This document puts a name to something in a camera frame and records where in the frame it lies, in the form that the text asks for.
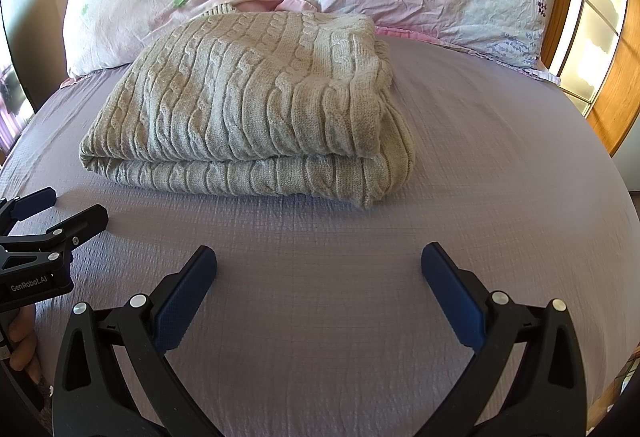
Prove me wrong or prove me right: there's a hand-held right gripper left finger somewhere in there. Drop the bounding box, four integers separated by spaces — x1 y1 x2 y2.
51 245 218 437

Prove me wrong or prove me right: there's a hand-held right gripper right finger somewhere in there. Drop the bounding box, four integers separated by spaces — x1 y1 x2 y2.
420 242 589 437

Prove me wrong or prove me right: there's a beige cable knit sweater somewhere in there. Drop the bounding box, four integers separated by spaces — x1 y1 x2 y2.
79 3 417 210

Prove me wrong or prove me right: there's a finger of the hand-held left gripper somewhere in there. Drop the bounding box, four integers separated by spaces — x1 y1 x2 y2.
0 204 109 274
0 187 59 234

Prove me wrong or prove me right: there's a person's left hand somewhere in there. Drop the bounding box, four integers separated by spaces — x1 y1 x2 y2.
6 305 43 384

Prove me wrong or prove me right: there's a wooden headboard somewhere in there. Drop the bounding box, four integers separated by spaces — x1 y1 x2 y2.
541 0 640 156

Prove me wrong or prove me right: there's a purple bed sheet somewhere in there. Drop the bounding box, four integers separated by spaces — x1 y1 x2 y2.
0 28 637 437

